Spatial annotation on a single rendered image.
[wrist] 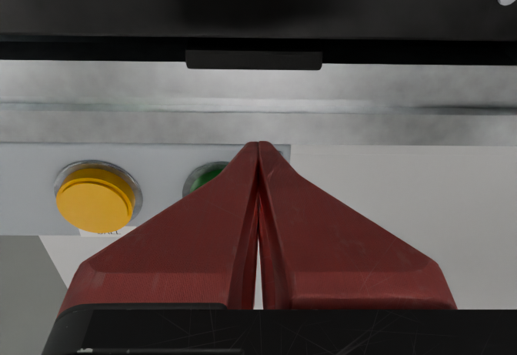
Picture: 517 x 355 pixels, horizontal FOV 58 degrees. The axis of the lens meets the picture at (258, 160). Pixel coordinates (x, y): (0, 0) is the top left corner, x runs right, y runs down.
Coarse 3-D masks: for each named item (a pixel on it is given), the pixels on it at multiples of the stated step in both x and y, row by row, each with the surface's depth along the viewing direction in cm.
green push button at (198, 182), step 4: (208, 172) 25; (212, 172) 25; (216, 172) 24; (200, 176) 25; (204, 176) 25; (208, 176) 24; (212, 176) 24; (196, 180) 25; (200, 180) 25; (204, 180) 24; (208, 180) 24; (192, 184) 25; (196, 184) 25; (200, 184) 24; (192, 188) 25; (196, 188) 24
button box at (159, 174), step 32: (0, 160) 24; (32, 160) 24; (64, 160) 24; (96, 160) 24; (128, 160) 24; (160, 160) 24; (192, 160) 25; (224, 160) 25; (288, 160) 25; (0, 192) 26; (32, 192) 26; (160, 192) 26; (0, 224) 27; (32, 224) 27; (64, 224) 27; (128, 224) 27
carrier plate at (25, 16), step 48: (0, 0) 18; (48, 0) 18; (96, 0) 18; (144, 0) 18; (192, 0) 19; (240, 0) 19; (288, 0) 19; (336, 0) 19; (384, 0) 19; (432, 0) 19; (480, 0) 19
